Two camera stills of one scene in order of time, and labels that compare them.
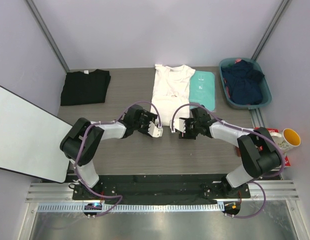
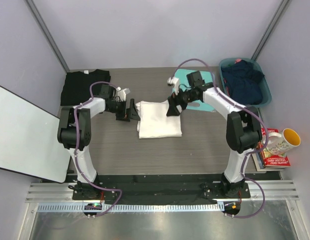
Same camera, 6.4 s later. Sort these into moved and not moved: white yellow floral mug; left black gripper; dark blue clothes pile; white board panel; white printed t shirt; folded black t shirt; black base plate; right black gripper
Moved: white printed t shirt; right black gripper; left black gripper
Not moved: black base plate; white yellow floral mug; white board panel; dark blue clothes pile; folded black t shirt
